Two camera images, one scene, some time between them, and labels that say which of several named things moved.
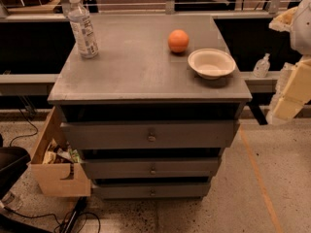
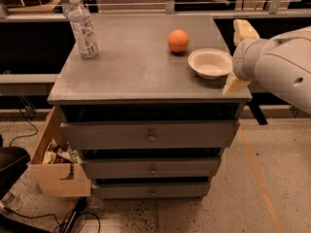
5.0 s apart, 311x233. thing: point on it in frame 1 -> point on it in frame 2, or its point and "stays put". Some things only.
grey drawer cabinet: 150,126 stays put
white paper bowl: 211,63 stays put
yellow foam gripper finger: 283,22 -> 244,30
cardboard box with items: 56,166 stays put
